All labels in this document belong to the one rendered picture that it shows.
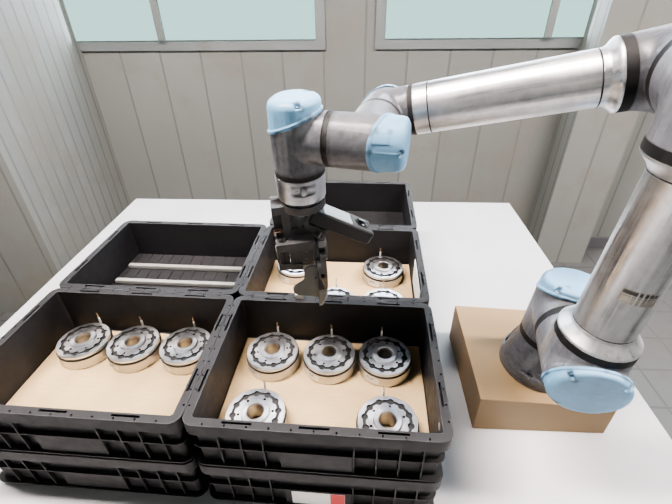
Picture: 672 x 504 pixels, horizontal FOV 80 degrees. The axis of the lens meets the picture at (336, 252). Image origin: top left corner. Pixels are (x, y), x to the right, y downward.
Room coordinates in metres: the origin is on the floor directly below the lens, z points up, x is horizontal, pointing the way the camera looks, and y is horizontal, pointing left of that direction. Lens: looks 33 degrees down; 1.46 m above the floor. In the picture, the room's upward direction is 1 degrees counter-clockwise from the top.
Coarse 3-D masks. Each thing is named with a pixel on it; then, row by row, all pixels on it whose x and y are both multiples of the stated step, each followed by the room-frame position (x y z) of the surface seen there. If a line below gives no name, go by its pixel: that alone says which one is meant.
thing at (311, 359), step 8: (320, 336) 0.60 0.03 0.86; (328, 336) 0.60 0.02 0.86; (336, 336) 0.60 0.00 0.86; (312, 344) 0.58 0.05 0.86; (320, 344) 0.58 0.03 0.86; (344, 344) 0.58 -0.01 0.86; (304, 352) 0.56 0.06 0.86; (312, 352) 0.56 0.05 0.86; (344, 352) 0.55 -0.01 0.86; (352, 352) 0.55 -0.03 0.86; (304, 360) 0.54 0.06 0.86; (312, 360) 0.54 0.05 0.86; (320, 360) 0.54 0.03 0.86; (336, 360) 0.53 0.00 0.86; (344, 360) 0.53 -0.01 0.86; (352, 360) 0.53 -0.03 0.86; (312, 368) 0.52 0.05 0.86; (320, 368) 0.52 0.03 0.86; (328, 368) 0.52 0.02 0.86; (336, 368) 0.52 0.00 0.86; (344, 368) 0.52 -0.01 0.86
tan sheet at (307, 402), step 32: (416, 352) 0.58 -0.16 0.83; (256, 384) 0.51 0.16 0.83; (288, 384) 0.51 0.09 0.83; (320, 384) 0.50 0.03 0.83; (352, 384) 0.50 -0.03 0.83; (416, 384) 0.50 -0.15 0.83; (224, 416) 0.44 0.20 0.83; (288, 416) 0.44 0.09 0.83; (320, 416) 0.44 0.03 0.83; (352, 416) 0.44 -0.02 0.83
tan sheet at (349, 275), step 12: (276, 264) 0.91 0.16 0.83; (336, 264) 0.90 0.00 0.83; (348, 264) 0.90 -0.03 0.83; (360, 264) 0.90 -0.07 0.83; (276, 276) 0.85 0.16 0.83; (336, 276) 0.85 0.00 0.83; (348, 276) 0.85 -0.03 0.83; (360, 276) 0.85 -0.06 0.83; (408, 276) 0.84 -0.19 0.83; (276, 288) 0.80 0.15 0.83; (288, 288) 0.80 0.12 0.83; (348, 288) 0.80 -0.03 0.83; (360, 288) 0.80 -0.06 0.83; (372, 288) 0.80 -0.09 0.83; (396, 288) 0.79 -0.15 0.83; (408, 288) 0.79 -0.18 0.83
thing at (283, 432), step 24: (432, 336) 0.53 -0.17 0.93; (216, 360) 0.48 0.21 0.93; (432, 360) 0.47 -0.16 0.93; (192, 408) 0.38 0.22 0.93; (192, 432) 0.36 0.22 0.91; (216, 432) 0.35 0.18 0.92; (240, 432) 0.35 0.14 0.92; (264, 432) 0.35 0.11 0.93; (288, 432) 0.34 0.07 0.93; (312, 432) 0.34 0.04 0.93; (336, 432) 0.34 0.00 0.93; (360, 432) 0.34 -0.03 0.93; (384, 432) 0.34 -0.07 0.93; (408, 432) 0.34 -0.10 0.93
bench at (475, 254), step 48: (96, 240) 1.26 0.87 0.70; (432, 240) 1.23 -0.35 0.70; (480, 240) 1.22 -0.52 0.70; (528, 240) 1.22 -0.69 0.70; (48, 288) 0.98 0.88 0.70; (432, 288) 0.95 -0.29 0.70; (480, 288) 0.95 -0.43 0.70; (528, 288) 0.95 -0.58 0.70; (0, 336) 0.78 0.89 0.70; (480, 432) 0.48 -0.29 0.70; (528, 432) 0.48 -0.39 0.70; (576, 432) 0.48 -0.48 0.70; (624, 432) 0.48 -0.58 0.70; (0, 480) 0.40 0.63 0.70; (480, 480) 0.39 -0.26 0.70; (528, 480) 0.39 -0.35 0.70; (576, 480) 0.39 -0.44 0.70; (624, 480) 0.38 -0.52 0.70
